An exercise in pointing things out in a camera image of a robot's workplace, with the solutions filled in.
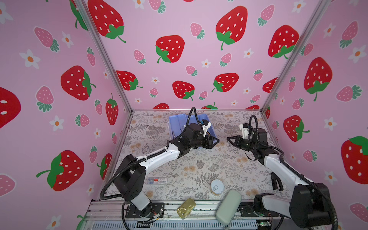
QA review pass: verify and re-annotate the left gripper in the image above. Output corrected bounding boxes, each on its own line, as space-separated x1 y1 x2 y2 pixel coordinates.
188 134 219 150

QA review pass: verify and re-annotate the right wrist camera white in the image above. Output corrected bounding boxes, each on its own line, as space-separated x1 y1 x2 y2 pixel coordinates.
239 123 250 139

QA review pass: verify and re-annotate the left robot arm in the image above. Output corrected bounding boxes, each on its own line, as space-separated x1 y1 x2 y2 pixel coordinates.
113 120 219 211

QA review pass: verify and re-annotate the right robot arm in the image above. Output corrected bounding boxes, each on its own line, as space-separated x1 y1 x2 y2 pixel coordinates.
227 128 338 230

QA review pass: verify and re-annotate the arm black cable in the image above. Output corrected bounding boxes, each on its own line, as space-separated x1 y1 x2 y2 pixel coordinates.
248 114 338 230
99 107 202 230

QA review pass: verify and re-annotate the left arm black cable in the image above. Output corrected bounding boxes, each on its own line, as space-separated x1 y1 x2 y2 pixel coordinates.
99 107 202 230

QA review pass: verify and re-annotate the gold sardine tin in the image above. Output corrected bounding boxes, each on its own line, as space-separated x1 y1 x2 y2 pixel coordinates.
176 198 196 219

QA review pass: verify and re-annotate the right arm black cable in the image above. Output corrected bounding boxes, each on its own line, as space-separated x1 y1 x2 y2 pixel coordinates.
248 114 338 230

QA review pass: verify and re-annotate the aluminium front rail frame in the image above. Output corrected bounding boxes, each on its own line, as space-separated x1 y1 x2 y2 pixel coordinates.
80 200 298 230

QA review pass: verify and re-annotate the white tool box pink handle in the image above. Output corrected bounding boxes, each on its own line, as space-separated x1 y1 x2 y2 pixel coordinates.
168 114 216 139

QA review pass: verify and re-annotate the grey green glasses case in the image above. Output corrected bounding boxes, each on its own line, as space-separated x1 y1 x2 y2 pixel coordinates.
216 189 242 226

